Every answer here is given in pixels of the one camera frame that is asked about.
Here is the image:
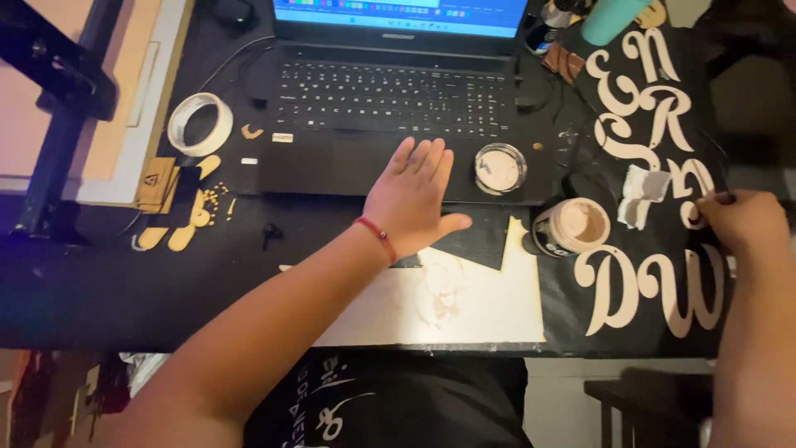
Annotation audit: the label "person's right hand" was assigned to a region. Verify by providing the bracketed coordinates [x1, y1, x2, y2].
[693, 189, 791, 256]

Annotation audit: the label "person's left hand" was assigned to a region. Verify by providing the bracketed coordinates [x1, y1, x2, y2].
[356, 136, 474, 260]

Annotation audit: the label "crumpled white paper tissue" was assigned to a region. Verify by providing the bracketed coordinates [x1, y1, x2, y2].
[616, 164, 673, 231]

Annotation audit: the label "black sign with beige letters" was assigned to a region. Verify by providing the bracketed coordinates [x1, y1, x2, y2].
[546, 24, 738, 359]

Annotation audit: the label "black chair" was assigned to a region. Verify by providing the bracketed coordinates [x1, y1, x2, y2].
[692, 0, 796, 201]

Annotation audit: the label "open beige paint jar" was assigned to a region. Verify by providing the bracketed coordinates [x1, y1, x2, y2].
[531, 197, 612, 258]

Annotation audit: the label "black stool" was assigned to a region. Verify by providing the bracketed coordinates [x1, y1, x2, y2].
[583, 366, 717, 448]

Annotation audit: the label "brown wooden piece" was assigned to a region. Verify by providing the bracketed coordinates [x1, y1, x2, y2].
[541, 42, 587, 86]

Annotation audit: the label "teal bottle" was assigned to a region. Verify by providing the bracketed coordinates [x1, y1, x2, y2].
[581, 0, 655, 48]

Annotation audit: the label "clear jar lid with paint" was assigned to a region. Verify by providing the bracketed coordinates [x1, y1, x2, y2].
[474, 142, 529, 197]

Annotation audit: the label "small paint jar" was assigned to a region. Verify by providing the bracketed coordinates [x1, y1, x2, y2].
[524, 0, 574, 58]

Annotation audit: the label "pale plywood sheet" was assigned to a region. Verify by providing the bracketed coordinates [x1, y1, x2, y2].
[279, 215, 547, 347]

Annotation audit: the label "black laptop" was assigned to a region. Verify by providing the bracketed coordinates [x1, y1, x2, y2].
[257, 0, 562, 206]

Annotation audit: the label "person's black printed shirt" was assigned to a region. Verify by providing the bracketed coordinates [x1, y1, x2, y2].
[244, 350, 534, 448]

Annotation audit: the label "black earbud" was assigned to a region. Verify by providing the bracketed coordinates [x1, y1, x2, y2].
[260, 222, 284, 253]

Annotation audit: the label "scatter of tiny wood bits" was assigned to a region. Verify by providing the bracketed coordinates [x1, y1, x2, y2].
[202, 182, 238, 224]

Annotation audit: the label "white tape roll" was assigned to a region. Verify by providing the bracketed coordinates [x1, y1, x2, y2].
[167, 92, 235, 158]

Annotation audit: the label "wooden oval cutout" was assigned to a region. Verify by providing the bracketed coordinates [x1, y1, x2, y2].
[189, 188, 213, 229]
[137, 226, 170, 251]
[167, 224, 197, 253]
[195, 153, 222, 182]

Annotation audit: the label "black computer mouse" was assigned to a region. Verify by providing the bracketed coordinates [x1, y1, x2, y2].
[210, 0, 257, 29]

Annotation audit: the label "small wooden box pieces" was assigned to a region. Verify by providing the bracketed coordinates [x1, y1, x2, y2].
[135, 157, 182, 214]

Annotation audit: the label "laser cutter machine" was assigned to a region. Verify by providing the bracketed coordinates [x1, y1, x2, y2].
[0, 0, 195, 239]

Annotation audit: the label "red string bracelet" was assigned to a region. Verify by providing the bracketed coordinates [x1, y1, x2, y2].
[352, 216, 399, 265]

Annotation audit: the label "black cable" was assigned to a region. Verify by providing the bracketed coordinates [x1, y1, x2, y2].
[198, 35, 276, 94]

